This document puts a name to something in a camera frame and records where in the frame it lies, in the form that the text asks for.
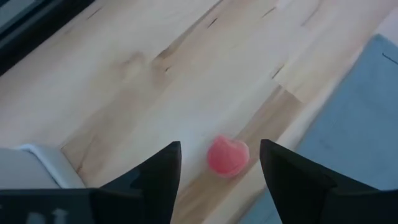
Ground pink toy peach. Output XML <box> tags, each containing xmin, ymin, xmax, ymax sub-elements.
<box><xmin>206</xmin><ymin>134</ymin><xmax>251</xmax><ymax>179</ymax></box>

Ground white hexagonal plant pot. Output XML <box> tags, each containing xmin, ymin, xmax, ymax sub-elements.
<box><xmin>0</xmin><ymin>143</ymin><xmax>86</xmax><ymax>190</ymax></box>

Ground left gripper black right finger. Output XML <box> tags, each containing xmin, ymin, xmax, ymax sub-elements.
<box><xmin>259</xmin><ymin>139</ymin><xmax>338</xmax><ymax>224</ymax></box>

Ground grey cloth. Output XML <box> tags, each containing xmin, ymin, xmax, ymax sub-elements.
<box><xmin>239</xmin><ymin>33</ymin><xmax>398</xmax><ymax>224</ymax></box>

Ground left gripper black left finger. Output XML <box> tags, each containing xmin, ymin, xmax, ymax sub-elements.
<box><xmin>91</xmin><ymin>141</ymin><xmax>183</xmax><ymax>224</ymax></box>

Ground black aluminium table frame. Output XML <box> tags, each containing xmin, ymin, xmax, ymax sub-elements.
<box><xmin>0</xmin><ymin>0</ymin><xmax>96</xmax><ymax>77</ymax></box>

